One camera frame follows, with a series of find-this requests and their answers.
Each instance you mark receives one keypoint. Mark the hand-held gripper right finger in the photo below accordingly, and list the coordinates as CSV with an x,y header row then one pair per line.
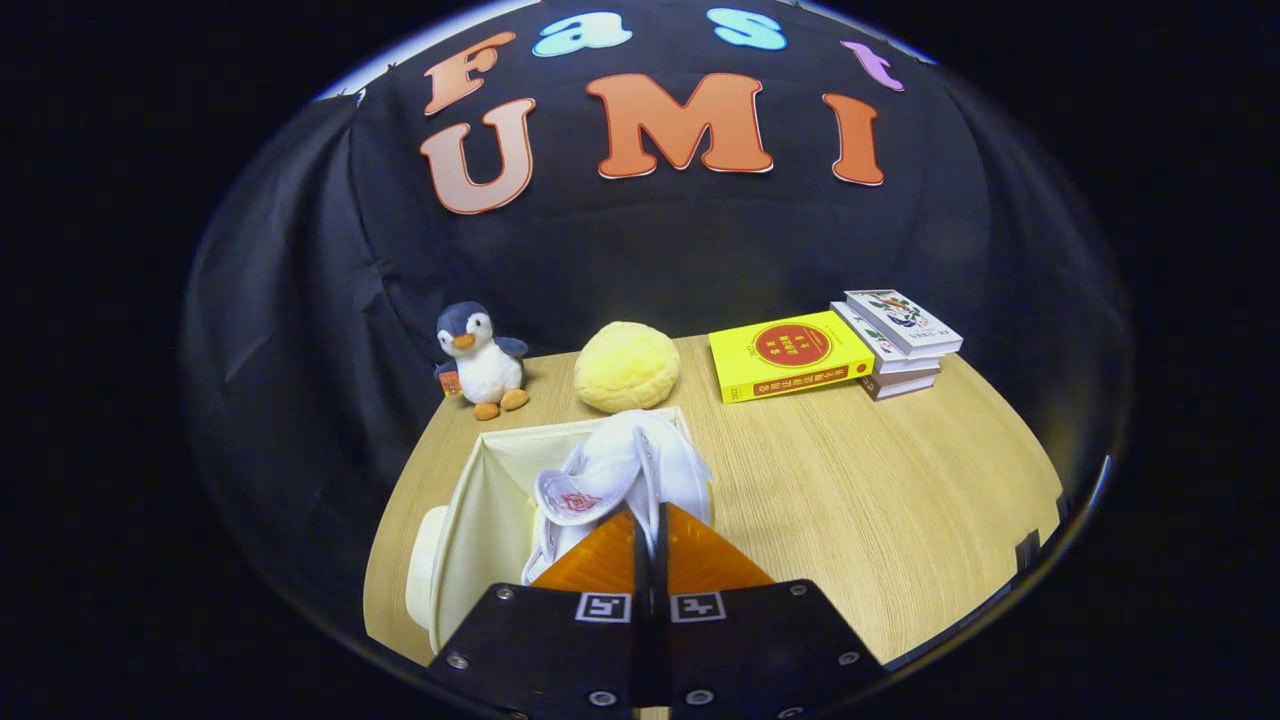
x,y
750,650

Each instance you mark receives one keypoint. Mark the white floral cover book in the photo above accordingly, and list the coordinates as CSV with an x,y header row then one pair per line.
x,y
905,318

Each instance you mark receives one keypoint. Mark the penguin plush toy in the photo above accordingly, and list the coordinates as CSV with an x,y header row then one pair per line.
x,y
485,370

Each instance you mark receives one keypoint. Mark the yellow book with red circle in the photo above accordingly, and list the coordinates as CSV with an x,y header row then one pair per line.
x,y
790,350

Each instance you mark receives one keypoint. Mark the yellow round plush cushion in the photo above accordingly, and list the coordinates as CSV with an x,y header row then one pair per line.
x,y
627,368

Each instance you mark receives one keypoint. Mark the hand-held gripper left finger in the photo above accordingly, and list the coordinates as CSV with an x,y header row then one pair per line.
x,y
560,650

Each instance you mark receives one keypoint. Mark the beige fabric storage box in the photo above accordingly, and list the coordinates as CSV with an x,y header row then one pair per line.
x,y
490,520

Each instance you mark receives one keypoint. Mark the white canvas shoe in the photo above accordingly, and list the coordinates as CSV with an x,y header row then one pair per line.
x,y
650,460

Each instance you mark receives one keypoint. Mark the black backdrop cloth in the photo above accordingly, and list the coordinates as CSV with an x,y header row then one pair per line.
x,y
650,260

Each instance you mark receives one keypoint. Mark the white paperback book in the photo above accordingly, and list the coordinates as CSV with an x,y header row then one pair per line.
x,y
885,358

